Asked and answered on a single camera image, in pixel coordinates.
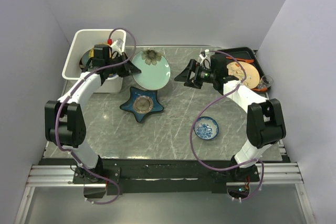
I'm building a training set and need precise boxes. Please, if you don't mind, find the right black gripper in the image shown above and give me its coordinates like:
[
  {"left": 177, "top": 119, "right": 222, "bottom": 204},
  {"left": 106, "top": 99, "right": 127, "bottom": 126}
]
[{"left": 175, "top": 59, "right": 216, "bottom": 90}]

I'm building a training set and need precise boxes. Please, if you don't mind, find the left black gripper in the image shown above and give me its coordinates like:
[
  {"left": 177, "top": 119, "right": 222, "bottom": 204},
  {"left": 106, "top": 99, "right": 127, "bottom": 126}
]
[{"left": 106, "top": 51, "right": 141, "bottom": 77}]

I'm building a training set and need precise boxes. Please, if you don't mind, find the pale green plate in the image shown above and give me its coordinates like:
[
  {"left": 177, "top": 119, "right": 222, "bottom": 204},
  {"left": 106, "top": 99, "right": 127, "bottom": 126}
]
[{"left": 132, "top": 49, "right": 171, "bottom": 90}]

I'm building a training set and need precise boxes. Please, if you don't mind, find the woven bamboo plate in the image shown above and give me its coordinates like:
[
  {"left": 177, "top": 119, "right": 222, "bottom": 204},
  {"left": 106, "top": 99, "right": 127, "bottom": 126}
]
[{"left": 89, "top": 48, "right": 94, "bottom": 58}]

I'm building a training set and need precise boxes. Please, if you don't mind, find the dark blue blossom plate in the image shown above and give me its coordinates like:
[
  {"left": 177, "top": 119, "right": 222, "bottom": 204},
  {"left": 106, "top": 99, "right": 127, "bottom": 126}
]
[{"left": 79, "top": 50, "right": 90, "bottom": 69}]

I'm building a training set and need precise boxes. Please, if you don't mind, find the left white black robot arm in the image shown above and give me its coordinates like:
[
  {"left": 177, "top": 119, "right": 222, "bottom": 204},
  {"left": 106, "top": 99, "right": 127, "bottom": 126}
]
[{"left": 45, "top": 44, "right": 140, "bottom": 183}]

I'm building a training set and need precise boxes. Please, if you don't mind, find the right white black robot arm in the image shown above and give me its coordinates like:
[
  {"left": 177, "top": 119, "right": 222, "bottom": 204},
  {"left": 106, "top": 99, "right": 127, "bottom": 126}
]
[{"left": 174, "top": 50, "right": 286, "bottom": 181}]

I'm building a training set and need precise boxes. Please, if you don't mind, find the white plastic bin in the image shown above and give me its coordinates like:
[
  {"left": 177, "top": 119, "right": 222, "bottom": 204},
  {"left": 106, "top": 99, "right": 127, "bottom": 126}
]
[{"left": 62, "top": 29, "right": 127, "bottom": 87}]

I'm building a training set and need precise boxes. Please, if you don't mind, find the blue white porcelain bowl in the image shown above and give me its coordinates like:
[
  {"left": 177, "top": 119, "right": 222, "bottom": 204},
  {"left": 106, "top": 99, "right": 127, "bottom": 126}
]
[{"left": 194, "top": 116, "right": 219, "bottom": 141}]

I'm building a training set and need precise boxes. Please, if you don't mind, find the orange plastic knife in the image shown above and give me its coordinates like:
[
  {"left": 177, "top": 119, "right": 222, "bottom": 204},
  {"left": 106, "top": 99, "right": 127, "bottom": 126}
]
[{"left": 226, "top": 56, "right": 254, "bottom": 63}]

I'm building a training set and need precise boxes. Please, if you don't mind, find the black rectangular tray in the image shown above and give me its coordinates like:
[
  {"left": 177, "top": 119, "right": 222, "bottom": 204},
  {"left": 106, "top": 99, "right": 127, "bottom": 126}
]
[{"left": 220, "top": 47, "right": 270, "bottom": 93}]

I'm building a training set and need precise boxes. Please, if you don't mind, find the beige leaf pattern plate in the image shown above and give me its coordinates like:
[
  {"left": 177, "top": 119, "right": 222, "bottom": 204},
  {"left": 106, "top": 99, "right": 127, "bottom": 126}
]
[{"left": 227, "top": 61, "right": 260, "bottom": 89}]

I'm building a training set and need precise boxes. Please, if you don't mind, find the clear plastic cup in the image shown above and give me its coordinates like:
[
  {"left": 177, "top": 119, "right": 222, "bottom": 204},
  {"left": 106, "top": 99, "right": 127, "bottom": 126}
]
[{"left": 257, "top": 75, "right": 274, "bottom": 91}]

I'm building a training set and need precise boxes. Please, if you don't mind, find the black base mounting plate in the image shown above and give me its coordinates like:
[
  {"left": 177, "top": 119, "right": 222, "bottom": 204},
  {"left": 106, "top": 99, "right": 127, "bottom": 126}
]
[{"left": 38, "top": 157, "right": 260, "bottom": 199}]

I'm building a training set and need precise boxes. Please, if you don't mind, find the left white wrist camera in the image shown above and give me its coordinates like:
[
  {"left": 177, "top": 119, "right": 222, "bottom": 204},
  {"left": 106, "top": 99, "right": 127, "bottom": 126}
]
[{"left": 107, "top": 39, "right": 125, "bottom": 53}]

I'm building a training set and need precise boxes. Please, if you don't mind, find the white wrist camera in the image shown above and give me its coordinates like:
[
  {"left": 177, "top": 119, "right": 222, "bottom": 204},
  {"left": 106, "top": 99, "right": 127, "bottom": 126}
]
[
  {"left": 107, "top": 39, "right": 125, "bottom": 53},
  {"left": 199, "top": 49, "right": 210, "bottom": 63}
]

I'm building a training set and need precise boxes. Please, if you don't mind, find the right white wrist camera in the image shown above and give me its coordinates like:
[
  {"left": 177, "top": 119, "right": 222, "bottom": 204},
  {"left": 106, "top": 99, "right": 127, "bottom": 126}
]
[{"left": 199, "top": 49, "right": 210, "bottom": 63}]

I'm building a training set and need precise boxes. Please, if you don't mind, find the aluminium rail frame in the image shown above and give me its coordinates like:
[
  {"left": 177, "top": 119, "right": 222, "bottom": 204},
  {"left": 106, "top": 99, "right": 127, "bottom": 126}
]
[{"left": 15, "top": 163, "right": 316, "bottom": 223}]

